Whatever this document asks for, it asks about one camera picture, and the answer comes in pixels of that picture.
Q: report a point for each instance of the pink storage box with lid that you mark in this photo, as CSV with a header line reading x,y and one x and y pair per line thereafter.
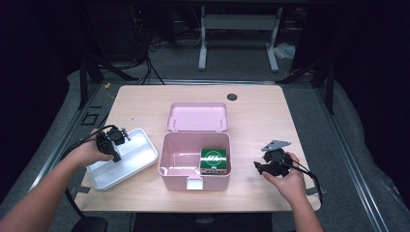
x,y
180,151

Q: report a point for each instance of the person's right hand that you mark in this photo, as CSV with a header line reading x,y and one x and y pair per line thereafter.
x,y
290,187

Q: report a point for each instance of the person's left hand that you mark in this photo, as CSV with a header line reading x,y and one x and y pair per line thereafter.
x,y
87,151

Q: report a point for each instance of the white plastic bag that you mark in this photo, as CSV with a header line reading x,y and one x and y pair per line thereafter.
x,y
285,51

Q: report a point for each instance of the black metal stand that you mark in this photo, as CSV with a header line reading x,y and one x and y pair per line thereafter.
x,y
93,71
325,77

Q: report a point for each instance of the grey tape strip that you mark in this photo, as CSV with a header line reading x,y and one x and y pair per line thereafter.
x,y
83,189
316,190

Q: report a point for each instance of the black chair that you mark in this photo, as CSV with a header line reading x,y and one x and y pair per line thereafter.
x,y
90,224

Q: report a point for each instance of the white metal desk frame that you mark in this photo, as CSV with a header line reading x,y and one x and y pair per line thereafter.
x,y
240,22

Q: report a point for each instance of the green and white medicine box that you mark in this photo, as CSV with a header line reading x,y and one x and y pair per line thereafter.
x,y
213,158

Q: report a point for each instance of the metal floor rail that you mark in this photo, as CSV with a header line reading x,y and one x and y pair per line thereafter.
x,y
64,138
351,161

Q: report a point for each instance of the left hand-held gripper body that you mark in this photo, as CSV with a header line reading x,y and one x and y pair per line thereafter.
x,y
108,141

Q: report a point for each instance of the white plastic tray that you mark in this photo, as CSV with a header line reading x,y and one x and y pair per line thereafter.
x,y
135,154

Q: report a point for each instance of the small yellow floor object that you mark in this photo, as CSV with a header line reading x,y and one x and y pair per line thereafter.
x,y
107,86

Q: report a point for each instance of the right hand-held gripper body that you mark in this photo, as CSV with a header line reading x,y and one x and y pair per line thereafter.
x,y
277,159

